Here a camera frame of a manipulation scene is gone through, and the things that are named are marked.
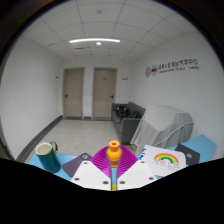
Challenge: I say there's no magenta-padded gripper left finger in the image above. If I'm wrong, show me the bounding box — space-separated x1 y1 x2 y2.
70 146 113 192

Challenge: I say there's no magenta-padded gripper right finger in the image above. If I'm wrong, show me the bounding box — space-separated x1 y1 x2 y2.
116 148 158 191

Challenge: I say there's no purple smartphone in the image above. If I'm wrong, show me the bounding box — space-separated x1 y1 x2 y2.
61 152 93 178

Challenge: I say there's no white rainbow-print mouse pad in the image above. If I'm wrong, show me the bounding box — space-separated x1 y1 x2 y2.
139 144 187 178

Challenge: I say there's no dark green mug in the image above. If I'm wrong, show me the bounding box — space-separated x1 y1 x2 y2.
35 140 62 174

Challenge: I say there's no grey sofa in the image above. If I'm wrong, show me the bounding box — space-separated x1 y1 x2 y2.
111 101 146 146

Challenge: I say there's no dark grey notebook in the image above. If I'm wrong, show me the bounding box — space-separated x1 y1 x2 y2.
174 143 201 166

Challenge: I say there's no white cloth-covered furniture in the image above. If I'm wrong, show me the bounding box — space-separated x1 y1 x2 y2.
129 105 195 156

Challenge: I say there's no black bag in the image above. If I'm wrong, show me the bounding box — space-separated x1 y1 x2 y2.
115 105 130 118

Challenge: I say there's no beige door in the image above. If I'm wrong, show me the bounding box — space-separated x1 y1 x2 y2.
62 67 85 119
91 67 118 120

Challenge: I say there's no long ceiling light strip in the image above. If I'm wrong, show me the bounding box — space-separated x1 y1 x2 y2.
68 37 121 44

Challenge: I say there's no white cable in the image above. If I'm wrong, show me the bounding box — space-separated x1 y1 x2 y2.
159 121 195 148

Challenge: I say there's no purple wall sign lettering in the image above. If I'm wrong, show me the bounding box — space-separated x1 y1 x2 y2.
144 58 200 78

